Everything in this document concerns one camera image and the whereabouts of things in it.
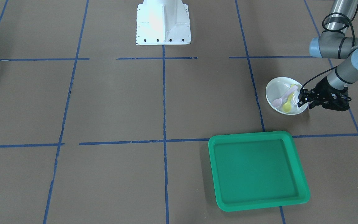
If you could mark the pink plastic spoon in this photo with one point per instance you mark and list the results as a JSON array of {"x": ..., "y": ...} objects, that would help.
[{"x": 279, "y": 101}]

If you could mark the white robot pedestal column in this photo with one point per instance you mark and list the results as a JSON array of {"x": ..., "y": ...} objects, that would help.
[{"x": 163, "y": 22}]

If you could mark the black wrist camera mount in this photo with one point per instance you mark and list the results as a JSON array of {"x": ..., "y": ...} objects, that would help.
[{"x": 337, "y": 100}]

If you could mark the yellow plastic spoon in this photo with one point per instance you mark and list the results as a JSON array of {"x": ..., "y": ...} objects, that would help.
[{"x": 287, "y": 106}]

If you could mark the white round bowl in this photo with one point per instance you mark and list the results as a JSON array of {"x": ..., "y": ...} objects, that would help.
[{"x": 277, "y": 87}]

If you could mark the green plastic tray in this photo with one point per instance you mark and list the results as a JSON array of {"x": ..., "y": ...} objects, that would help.
[{"x": 257, "y": 170}]

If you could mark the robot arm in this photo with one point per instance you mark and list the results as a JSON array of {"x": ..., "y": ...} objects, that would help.
[{"x": 337, "y": 41}]

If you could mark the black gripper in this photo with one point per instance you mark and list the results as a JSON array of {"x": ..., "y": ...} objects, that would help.
[{"x": 323, "y": 88}]

